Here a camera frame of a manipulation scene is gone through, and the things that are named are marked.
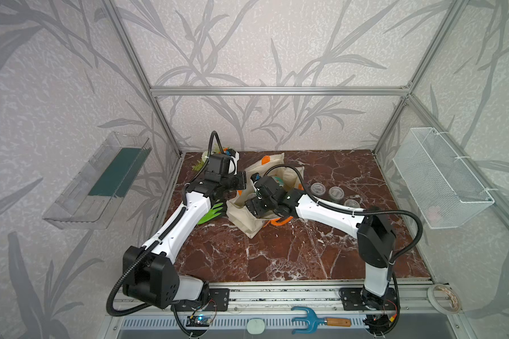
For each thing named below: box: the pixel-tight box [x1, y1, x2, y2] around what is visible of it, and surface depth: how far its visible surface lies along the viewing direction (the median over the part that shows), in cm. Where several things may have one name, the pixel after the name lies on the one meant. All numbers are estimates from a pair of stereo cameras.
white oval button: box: [246, 318, 266, 335], surface depth 69 cm
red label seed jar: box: [344, 199, 361, 209], surface depth 96 cm
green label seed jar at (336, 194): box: [328, 185, 345, 203], surface depth 98 cm
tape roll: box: [426, 283, 462, 315], surface depth 74 cm
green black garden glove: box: [197, 202, 224, 226], surface depth 96 cm
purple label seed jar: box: [310, 182, 326, 196], surface depth 101 cm
